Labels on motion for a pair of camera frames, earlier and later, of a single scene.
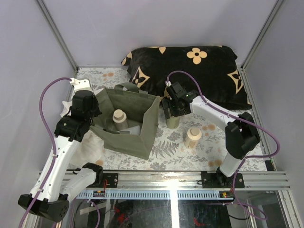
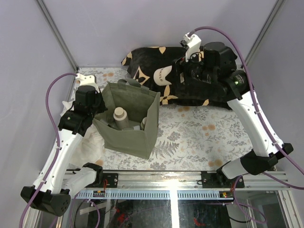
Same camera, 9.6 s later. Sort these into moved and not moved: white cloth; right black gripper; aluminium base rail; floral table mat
Moved: right black gripper
Not moved: white cloth; floral table mat; aluminium base rail
